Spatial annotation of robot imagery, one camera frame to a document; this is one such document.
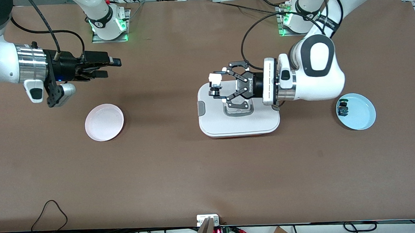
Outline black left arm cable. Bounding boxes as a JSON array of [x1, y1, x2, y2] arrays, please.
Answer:
[[239, 10, 330, 71]]

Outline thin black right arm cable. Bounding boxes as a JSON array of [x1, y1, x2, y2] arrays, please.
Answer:
[[10, 13, 86, 66]]

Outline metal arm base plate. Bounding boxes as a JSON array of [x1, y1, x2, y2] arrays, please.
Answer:
[[276, 2, 316, 38], [90, 9, 132, 44]]

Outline black looped cable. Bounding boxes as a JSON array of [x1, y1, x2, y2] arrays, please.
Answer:
[[29, 199, 69, 233]]

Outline light blue round plate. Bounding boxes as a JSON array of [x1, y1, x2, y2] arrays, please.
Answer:
[[335, 92, 377, 132]]

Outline pink round plate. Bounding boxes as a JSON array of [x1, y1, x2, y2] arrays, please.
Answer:
[[84, 103, 126, 143]]

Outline white outlet box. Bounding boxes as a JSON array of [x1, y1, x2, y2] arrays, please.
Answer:
[[196, 213, 221, 227]]

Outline long black table cable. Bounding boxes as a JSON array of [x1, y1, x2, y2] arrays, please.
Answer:
[[217, 0, 291, 18]]

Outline green push button switch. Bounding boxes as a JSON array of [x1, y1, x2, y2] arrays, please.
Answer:
[[337, 100, 350, 117]]

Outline black cable with metal plug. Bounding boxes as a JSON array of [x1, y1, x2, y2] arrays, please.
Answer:
[[27, 0, 62, 63]]

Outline white lidded lunch box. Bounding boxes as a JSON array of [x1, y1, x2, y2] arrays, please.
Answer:
[[196, 78, 282, 139]]

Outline orange push button switch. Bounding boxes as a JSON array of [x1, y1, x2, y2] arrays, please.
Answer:
[[208, 72, 225, 99]]

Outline black coiled floor cable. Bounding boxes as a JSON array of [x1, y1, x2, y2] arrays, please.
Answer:
[[343, 220, 378, 233]]

